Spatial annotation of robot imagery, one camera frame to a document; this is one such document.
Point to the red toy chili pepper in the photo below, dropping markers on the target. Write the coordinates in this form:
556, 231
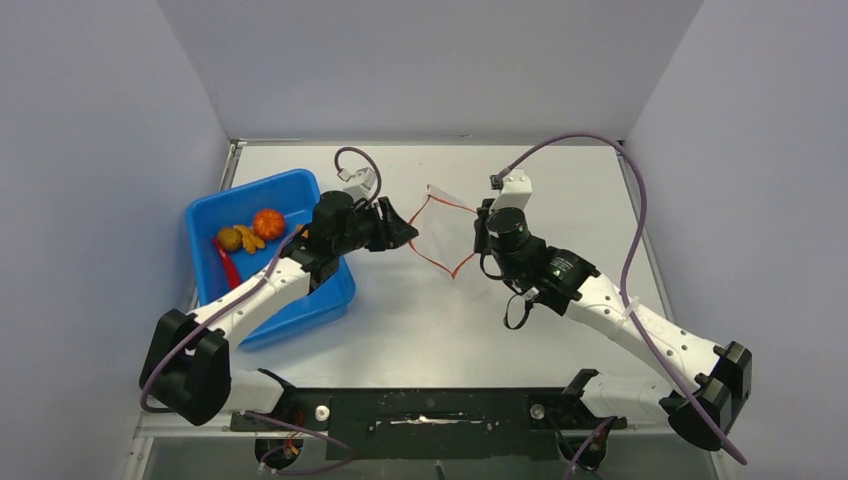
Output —
232, 274

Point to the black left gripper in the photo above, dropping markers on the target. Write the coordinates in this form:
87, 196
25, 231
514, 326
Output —
391, 231

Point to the round brown fried ball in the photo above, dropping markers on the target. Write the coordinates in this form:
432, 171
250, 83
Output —
230, 239

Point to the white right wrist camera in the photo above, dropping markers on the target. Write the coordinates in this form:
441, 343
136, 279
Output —
514, 190

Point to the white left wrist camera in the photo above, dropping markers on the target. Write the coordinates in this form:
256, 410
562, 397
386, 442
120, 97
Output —
362, 184

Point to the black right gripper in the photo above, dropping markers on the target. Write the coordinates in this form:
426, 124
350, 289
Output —
480, 245

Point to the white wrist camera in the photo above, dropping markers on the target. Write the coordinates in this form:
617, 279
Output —
514, 190
362, 184

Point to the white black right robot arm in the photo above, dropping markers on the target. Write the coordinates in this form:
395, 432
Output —
710, 383

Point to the yellow fried food piece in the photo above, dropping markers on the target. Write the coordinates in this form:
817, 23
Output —
250, 241

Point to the orange toy pumpkin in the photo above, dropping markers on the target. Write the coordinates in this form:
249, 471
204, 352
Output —
269, 224

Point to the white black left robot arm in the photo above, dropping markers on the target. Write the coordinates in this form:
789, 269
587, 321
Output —
188, 369

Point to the blue plastic bin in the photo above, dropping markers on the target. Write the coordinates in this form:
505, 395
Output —
294, 194

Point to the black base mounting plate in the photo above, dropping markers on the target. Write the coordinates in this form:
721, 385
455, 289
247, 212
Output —
536, 423

